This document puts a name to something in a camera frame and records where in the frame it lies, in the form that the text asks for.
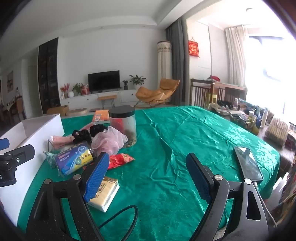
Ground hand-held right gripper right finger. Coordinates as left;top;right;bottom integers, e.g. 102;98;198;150
186;152;270;241

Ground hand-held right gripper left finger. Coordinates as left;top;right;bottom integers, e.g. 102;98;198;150
24;152;110;241

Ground cream tissue pack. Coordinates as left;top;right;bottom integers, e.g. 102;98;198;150
87;176;120;212

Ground red snack packet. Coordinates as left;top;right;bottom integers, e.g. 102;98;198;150
107;153;135;170

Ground blue yellow garbage bag roll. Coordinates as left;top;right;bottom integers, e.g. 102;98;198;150
55;142;94;176

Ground teal hair tie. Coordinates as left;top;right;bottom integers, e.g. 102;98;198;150
43;151;57;169

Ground white cardboard box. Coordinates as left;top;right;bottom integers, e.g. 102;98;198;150
0;113;65;226

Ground pink mesh bath sponge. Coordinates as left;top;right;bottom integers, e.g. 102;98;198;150
91;126;128;158

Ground pink face mask pack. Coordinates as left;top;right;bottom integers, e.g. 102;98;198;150
48;123;94;152

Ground black hair scrunchie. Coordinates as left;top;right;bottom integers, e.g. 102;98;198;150
72;129;93;144
90;124;109;138

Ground wooden dining chair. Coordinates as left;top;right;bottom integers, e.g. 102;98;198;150
9;95;26;121

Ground green satin tablecloth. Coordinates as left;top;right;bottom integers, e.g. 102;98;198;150
17;105;281;241

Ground black smartphone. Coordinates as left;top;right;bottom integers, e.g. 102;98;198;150
233;146;264;181

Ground brown cardboard box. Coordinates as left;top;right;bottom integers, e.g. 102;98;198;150
47;105;69;115

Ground clear jar black lid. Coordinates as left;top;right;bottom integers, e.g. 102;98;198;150
109;105;137;148

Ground orange book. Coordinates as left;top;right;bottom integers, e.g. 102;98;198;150
92;110;110;122

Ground beige pet bed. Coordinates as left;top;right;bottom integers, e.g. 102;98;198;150
66;108;88;116

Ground red flowers in vase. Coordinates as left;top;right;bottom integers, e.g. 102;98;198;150
60;83;70;99

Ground black display cabinet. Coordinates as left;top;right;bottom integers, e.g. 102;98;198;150
38;37;61;114

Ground wooden bench with metal legs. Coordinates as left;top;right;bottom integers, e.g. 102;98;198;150
97;95;117;109

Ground bushy green potted plant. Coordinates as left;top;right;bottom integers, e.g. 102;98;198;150
73;83;85;95

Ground group of bottles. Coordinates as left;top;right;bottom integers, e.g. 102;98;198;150
233;97;274;136

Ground dark wooden crib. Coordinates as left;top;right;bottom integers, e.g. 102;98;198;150
190;78;247;109

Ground clear pack of beige sticks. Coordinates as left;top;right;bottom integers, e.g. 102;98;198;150
265;117;290;146

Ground black television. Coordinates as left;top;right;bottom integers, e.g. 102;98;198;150
88;70;121;92

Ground orange rocking chair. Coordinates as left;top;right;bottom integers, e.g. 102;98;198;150
135;78;180;108

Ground large green potted plant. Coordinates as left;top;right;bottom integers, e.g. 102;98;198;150
129;75;147;88

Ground covered standing air conditioner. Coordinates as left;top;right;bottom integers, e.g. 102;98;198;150
157;40;173;81

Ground grey curtain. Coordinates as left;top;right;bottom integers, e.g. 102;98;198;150
165;17;190;106

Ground white curtain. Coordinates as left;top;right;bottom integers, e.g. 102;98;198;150
225;25;248;88

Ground black cable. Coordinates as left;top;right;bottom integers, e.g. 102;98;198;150
98;205;139;241

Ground framed wall painting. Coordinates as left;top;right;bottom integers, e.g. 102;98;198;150
7;71;14;93

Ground white charging cable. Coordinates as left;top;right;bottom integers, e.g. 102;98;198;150
253;181;278;229

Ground red wall hanging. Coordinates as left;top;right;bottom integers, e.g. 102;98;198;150
188;40;200;56

